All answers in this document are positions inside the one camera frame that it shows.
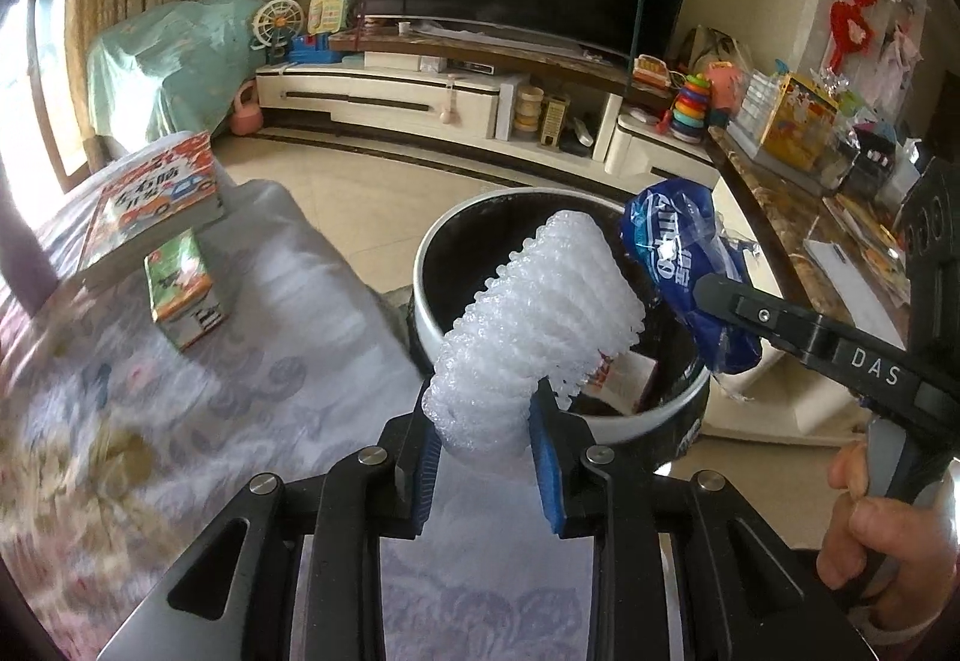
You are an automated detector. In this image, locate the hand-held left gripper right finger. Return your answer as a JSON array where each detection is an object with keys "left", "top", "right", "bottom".
[{"left": 529, "top": 379, "right": 880, "bottom": 661}]

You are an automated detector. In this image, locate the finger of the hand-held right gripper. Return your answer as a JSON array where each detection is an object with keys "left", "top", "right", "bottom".
[{"left": 694, "top": 274, "right": 922, "bottom": 411}]

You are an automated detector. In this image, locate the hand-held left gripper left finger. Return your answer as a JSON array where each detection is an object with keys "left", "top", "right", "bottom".
[{"left": 97, "top": 406, "right": 443, "bottom": 661}]

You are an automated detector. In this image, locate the red white small box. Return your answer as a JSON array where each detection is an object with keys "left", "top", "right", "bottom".
[{"left": 585, "top": 349, "right": 657, "bottom": 416}]

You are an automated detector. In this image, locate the white foam fruit net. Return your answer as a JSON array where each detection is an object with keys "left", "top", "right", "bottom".
[{"left": 421, "top": 208, "right": 646, "bottom": 459}]

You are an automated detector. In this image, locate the blue plastic bag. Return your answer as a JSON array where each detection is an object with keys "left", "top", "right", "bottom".
[{"left": 621, "top": 178, "right": 766, "bottom": 399}]

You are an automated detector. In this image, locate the white bin with black liner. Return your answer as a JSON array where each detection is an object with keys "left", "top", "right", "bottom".
[{"left": 411, "top": 187, "right": 713, "bottom": 474}]

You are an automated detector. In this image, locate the person's right hand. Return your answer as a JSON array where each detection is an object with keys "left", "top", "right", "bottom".
[{"left": 816, "top": 439, "right": 960, "bottom": 626}]

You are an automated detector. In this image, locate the yellow picture box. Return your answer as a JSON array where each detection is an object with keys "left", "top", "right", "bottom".
[{"left": 761, "top": 71, "right": 841, "bottom": 171}]

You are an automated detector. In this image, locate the clear plastic organizer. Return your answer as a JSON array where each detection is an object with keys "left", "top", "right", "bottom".
[{"left": 731, "top": 68, "right": 773, "bottom": 140}]

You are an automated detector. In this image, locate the orange plastic toy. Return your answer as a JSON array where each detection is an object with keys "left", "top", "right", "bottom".
[{"left": 705, "top": 61, "right": 745, "bottom": 129}]

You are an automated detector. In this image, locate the green carton box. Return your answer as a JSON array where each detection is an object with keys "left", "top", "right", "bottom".
[{"left": 144, "top": 232, "right": 230, "bottom": 351}]

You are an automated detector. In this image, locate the red toy phone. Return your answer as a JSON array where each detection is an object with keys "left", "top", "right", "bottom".
[{"left": 634, "top": 55, "right": 676, "bottom": 88}]

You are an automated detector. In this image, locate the wooden grater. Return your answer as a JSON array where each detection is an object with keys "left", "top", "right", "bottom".
[{"left": 540, "top": 94, "right": 569, "bottom": 150}]

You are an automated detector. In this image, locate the round wooden box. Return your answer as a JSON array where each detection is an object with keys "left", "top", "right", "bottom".
[{"left": 514, "top": 86, "right": 545, "bottom": 140}]

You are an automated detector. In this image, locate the white television stand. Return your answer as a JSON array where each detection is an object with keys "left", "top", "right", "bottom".
[{"left": 255, "top": 26, "right": 721, "bottom": 178}]

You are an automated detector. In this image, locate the orange picture book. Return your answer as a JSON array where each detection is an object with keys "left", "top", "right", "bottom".
[{"left": 75, "top": 131, "right": 226, "bottom": 287}]

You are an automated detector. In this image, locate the pink kettlebell toy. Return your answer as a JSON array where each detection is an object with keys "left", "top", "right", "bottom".
[{"left": 231, "top": 79, "right": 263, "bottom": 137}]

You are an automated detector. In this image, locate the blue plastic toy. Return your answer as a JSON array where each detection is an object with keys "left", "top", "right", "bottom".
[{"left": 289, "top": 34, "right": 346, "bottom": 65}]

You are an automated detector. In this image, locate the ferris wheel toy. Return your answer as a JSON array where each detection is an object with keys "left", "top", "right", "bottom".
[{"left": 251, "top": 0, "right": 302, "bottom": 62}]

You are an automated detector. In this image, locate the teal furniture cover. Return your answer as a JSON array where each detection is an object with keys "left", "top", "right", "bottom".
[{"left": 86, "top": 0, "right": 267, "bottom": 140}]

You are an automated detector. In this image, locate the glass balcony door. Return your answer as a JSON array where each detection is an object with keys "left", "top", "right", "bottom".
[{"left": 0, "top": 0, "right": 83, "bottom": 204}]

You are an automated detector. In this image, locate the rainbow stacking ring toy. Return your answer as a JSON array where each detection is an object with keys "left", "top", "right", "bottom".
[{"left": 670, "top": 71, "right": 710, "bottom": 143}]

